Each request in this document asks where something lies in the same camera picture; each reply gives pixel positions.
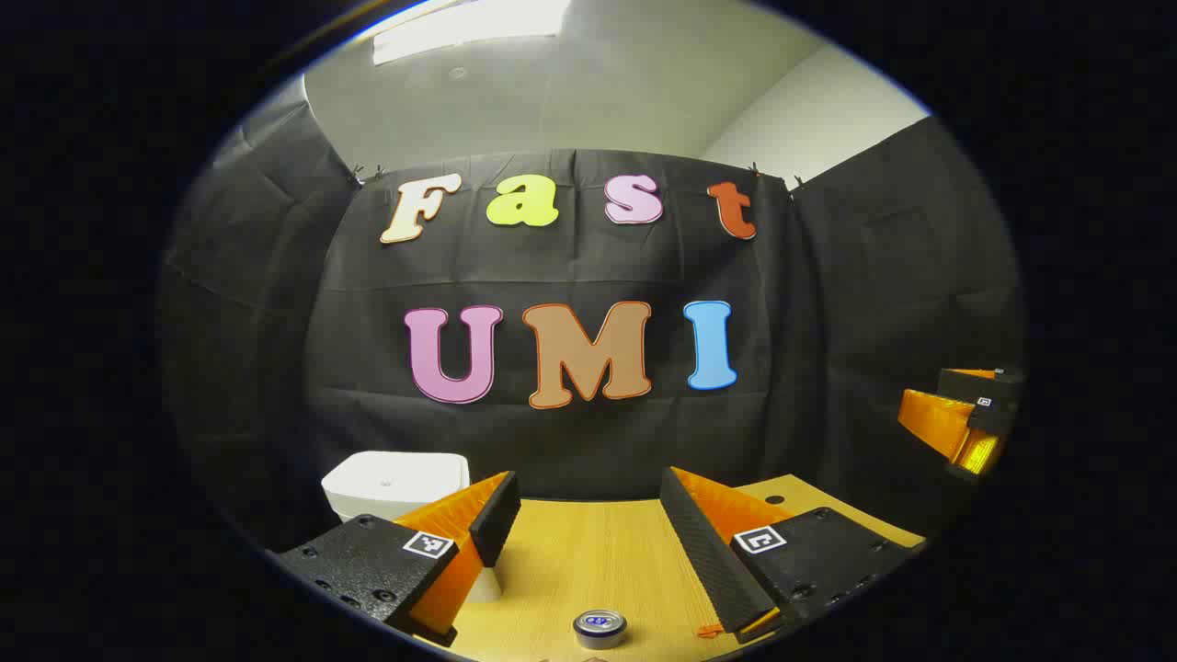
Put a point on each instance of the white desktop garbage bin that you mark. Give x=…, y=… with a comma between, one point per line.
x=395, y=483

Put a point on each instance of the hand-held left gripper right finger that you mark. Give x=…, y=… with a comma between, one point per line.
x=703, y=552

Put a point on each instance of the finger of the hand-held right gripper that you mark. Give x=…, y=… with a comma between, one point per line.
x=933, y=423
x=998, y=377

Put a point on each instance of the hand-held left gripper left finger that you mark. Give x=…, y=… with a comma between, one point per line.
x=495, y=519

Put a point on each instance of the wooden desktop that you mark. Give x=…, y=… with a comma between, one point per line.
x=588, y=561

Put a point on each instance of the orange paper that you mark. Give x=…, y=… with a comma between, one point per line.
x=709, y=631

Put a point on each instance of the black backdrop cloth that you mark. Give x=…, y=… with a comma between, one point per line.
x=588, y=441

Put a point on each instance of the ceiling light panel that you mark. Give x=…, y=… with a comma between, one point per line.
x=469, y=23

